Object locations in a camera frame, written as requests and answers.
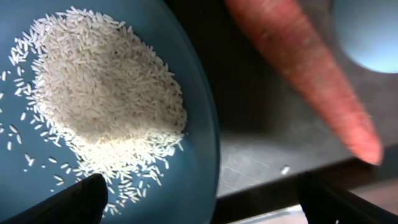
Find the orange carrot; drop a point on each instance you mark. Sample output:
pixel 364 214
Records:
pixel 286 38

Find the dark blue plate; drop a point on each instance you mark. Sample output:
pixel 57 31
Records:
pixel 192 93

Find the white rice pile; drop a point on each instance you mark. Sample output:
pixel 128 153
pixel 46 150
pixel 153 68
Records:
pixel 82 94

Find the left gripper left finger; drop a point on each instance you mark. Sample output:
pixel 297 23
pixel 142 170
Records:
pixel 80 203

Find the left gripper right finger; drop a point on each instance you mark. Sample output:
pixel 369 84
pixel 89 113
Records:
pixel 322 202

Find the light blue cup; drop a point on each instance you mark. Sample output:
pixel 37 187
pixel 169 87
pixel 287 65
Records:
pixel 366 30

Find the brown serving tray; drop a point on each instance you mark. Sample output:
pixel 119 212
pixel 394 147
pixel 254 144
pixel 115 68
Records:
pixel 269 134

